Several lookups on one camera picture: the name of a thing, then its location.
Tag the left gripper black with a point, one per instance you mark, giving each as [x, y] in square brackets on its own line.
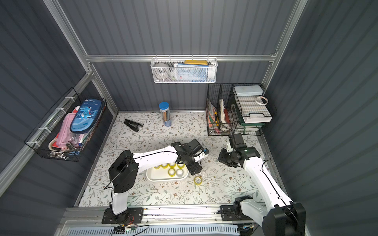
[192, 162]

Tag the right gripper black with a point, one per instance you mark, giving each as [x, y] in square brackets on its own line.
[226, 158]

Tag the black wire desk organizer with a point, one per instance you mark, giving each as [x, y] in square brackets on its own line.
[222, 115]

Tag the blue-lidded colored pencil tube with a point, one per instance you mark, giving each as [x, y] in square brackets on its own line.
[165, 112]

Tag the pink pencil case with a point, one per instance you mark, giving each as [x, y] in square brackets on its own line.
[65, 134]

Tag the clear transparent tape roll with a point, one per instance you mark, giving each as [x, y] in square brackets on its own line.
[179, 173]

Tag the blue dinosaur pencil case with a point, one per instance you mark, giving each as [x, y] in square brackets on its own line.
[87, 116]

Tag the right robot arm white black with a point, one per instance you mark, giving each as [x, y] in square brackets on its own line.
[280, 216]

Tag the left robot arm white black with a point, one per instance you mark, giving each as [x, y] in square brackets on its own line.
[125, 169]

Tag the white plastic storage box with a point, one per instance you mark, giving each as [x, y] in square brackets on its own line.
[158, 174]

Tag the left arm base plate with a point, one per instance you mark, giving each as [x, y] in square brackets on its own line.
[132, 215]

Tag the black wire side basket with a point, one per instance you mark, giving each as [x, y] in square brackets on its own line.
[43, 141]

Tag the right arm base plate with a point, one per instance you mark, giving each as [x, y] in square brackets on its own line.
[232, 213]

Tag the white wire wall basket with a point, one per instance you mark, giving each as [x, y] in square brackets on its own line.
[212, 72]

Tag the black stapler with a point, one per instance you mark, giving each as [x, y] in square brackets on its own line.
[134, 126]

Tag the white tape roll in basket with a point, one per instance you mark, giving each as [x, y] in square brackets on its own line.
[161, 71]

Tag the blue white packet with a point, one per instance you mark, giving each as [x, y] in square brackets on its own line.
[196, 73]

